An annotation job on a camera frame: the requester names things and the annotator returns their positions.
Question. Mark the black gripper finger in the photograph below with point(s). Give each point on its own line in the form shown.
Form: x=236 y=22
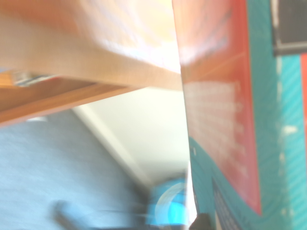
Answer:
x=202 y=222

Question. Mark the teal and red book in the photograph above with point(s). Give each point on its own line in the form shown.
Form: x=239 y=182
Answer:
x=216 y=72

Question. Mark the blue round container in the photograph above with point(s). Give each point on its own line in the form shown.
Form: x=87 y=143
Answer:
x=170 y=203

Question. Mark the wooden bookshelf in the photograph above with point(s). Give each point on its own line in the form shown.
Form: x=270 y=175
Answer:
x=72 y=48

